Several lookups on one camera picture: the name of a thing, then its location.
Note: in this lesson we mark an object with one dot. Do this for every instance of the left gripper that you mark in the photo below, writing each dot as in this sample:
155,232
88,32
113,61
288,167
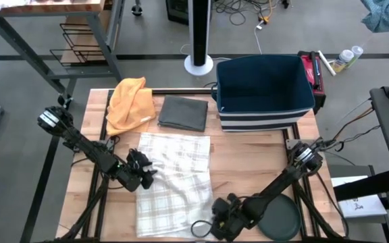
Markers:
135,175

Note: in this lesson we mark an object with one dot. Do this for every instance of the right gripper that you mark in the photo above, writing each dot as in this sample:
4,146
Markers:
235,216

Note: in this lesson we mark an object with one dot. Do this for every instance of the grey kitchen towel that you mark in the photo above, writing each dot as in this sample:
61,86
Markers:
182,113

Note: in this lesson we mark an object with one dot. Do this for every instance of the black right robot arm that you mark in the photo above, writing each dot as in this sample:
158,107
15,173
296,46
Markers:
282,182

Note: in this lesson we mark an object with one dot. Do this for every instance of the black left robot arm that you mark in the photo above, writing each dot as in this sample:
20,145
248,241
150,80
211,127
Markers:
90,150

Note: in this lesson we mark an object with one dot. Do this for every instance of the yellow towel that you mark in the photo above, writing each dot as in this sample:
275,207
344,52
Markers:
130,104

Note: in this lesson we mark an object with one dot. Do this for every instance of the dark green round plate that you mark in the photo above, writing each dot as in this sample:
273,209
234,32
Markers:
282,222

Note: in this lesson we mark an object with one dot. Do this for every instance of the black caster wheel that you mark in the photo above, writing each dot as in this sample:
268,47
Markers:
65,101
136,10

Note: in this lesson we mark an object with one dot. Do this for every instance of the white printed box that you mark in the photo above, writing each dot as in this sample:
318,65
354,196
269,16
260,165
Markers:
360,206

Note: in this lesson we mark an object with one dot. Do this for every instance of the navy white striped fabric bin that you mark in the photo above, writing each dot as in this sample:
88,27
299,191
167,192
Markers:
262,84

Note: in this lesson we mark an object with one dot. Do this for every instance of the black padded bar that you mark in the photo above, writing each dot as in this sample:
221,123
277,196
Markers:
366,185

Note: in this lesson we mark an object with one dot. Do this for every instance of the white black tower fan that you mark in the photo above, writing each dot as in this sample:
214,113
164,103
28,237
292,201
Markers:
198,33

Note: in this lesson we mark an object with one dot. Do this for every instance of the tan wooden board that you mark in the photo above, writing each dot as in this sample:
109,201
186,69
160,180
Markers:
86,33

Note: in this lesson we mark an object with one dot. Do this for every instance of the black box on floor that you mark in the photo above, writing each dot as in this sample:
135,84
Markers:
177,11

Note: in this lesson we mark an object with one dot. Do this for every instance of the red black tool case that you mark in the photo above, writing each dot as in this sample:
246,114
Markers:
316,72

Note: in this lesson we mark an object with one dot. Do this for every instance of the white plastic tube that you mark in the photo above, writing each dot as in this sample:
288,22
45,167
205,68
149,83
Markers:
326,62

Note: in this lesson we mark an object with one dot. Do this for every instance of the yellow power plug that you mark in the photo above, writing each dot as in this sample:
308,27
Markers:
264,19

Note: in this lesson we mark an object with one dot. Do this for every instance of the green bottle white cap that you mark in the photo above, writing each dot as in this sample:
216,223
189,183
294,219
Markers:
356,51

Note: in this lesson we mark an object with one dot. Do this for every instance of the teal patterned cloth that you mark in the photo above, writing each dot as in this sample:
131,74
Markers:
387,15

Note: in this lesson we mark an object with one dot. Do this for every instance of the black metal table rail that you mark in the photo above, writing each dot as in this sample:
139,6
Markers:
181,91

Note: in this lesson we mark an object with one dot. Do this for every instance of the wooden workbench grey frame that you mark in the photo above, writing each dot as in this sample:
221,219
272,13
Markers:
46,6

